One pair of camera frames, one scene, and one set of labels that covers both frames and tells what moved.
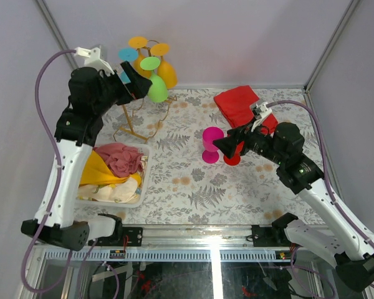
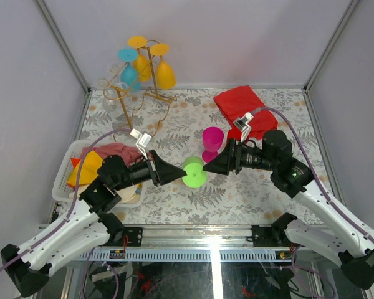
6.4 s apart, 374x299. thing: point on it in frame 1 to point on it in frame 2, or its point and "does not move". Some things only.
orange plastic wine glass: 138,42 does not move
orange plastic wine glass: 165,69 does not move
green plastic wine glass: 158,92 to 196,176
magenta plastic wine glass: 210,154 does not move
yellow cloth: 96,172 does not move
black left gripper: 136,89 to 163,171
